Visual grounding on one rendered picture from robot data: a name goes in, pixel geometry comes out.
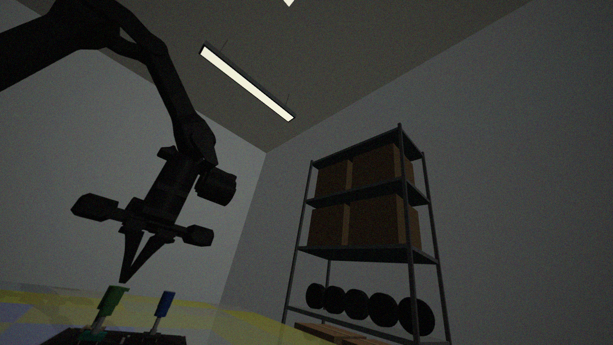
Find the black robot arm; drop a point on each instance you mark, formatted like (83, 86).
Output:
(72, 25)

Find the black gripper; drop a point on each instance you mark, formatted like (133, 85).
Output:
(158, 212)

